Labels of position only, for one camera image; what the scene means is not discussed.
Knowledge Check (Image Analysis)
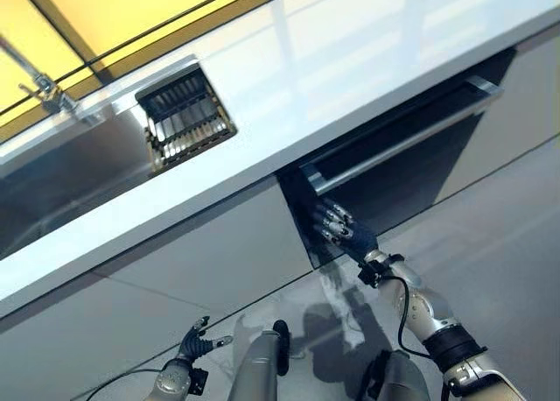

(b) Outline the stainless steel sink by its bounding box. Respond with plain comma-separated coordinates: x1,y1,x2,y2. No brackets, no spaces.
0,61,240,257

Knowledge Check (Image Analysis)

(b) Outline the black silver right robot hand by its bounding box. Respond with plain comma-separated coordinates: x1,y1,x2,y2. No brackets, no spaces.
312,201,380,266

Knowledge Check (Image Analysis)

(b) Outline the grey right robot leg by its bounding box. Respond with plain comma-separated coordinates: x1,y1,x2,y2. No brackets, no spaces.
358,348,428,401

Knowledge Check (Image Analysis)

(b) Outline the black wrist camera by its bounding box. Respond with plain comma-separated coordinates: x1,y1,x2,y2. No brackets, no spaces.
185,368,210,396
357,254,406,288

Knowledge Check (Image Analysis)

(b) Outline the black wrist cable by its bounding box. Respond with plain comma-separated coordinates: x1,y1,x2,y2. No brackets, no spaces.
396,276,432,359
82,368,161,401

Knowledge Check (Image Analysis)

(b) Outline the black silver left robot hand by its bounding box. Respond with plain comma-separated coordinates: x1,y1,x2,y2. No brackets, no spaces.
177,315,233,362

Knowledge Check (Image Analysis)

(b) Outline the grey robot leg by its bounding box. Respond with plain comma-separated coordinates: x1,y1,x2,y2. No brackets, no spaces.
227,320,292,401
358,348,428,401

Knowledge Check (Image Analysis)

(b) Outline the grey left robot leg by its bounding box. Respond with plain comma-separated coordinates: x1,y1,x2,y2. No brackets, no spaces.
227,320,292,401

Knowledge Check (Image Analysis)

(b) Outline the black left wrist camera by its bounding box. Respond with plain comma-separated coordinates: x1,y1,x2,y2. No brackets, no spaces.
185,368,210,396

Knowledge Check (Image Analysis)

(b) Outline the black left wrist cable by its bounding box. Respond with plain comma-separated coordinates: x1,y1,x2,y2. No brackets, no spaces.
82,368,161,401

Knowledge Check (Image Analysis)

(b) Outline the white end cabinet door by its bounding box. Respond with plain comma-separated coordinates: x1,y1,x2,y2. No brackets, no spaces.
437,37,560,205

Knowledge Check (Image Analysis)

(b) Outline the black dish drying rack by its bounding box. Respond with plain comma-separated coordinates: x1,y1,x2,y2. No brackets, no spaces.
134,66,239,170

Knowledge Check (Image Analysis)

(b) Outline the wide white cabinet door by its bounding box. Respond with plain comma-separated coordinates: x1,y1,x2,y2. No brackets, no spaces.
0,271,211,401

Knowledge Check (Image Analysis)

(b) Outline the chrome gooseneck kitchen faucet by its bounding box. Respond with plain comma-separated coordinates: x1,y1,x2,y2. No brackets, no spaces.
0,32,104,126

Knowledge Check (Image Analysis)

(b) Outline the dishwasher with wire rack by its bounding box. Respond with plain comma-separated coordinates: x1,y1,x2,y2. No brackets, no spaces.
279,48,520,271

